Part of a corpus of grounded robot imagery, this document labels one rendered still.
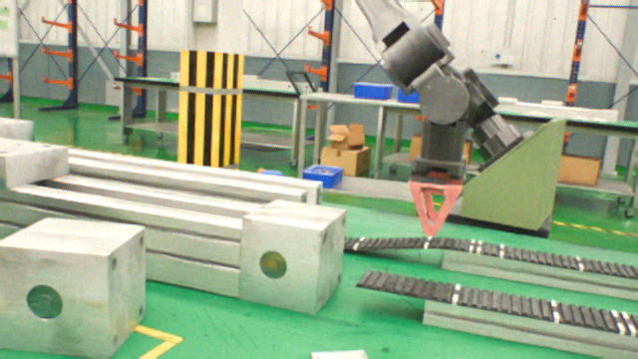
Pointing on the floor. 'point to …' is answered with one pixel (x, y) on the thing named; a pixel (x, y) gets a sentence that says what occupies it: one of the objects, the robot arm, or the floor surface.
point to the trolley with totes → (367, 94)
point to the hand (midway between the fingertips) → (433, 222)
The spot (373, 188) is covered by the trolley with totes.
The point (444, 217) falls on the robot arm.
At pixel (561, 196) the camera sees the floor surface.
